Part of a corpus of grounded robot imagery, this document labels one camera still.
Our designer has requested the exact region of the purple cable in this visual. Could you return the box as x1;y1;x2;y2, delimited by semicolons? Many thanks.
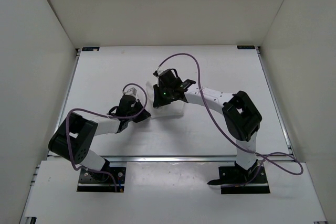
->
65;83;148;192
157;53;303;187

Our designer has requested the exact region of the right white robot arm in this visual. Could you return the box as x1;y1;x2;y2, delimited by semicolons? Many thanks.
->
153;69;262;182

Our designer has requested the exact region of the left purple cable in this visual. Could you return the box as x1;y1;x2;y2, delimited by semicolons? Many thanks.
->
65;83;148;192

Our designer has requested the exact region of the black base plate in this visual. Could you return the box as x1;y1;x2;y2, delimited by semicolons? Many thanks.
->
207;166;270;195
77;166;127;193

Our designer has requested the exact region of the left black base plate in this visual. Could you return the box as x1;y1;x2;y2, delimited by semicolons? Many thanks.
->
77;166;127;193

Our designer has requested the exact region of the left blue corner label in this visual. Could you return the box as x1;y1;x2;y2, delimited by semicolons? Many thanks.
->
81;47;100;51

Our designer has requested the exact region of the aluminium front rail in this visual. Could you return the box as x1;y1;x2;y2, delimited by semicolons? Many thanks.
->
106;155;236;163

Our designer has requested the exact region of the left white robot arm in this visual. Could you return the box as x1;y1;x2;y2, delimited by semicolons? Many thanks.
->
48;94;151;181

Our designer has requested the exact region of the white pleated skirt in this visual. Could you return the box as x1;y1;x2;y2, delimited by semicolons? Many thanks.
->
145;81;185;119

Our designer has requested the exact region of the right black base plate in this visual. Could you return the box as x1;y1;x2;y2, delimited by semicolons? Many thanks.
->
207;166;270;195

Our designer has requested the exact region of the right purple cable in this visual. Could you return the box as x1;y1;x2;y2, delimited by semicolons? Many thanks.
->
157;53;303;187

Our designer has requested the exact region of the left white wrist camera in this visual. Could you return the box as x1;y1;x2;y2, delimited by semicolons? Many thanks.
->
123;87;137;97

